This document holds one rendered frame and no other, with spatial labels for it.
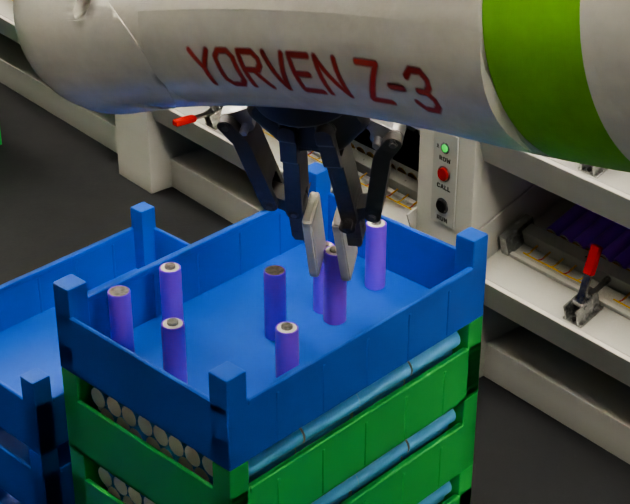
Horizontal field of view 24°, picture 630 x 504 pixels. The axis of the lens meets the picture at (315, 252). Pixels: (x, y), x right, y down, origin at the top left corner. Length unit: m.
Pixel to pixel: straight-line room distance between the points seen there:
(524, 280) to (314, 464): 0.66
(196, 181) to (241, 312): 1.05
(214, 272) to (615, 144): 0.82
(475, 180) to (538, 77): 1.23
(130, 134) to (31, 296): 0.82
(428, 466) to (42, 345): 0.45
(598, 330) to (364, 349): 0.59
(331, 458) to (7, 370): 0.44
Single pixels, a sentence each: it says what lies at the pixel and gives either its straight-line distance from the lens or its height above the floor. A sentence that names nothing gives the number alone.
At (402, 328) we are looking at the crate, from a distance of 1.17.
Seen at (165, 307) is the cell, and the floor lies 0.43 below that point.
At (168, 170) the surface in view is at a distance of 2.34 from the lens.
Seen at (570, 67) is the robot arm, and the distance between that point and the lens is 0.48.
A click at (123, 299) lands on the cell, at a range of 1.16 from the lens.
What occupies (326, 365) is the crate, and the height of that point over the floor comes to 0.44.
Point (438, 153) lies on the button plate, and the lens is 1.75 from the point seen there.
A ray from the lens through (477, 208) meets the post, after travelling 1.75.
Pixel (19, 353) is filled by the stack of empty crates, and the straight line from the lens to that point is 1.51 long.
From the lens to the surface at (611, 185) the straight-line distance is 1.58.
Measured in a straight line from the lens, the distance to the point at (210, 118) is 2.13.
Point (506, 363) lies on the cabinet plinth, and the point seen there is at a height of 0.04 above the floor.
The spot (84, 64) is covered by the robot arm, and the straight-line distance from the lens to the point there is 0.73.
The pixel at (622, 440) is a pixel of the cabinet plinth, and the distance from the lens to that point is 1.76.
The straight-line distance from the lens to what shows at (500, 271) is 1.77.
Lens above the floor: 1.06
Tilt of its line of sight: 29 degrees down
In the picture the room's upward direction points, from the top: straight up
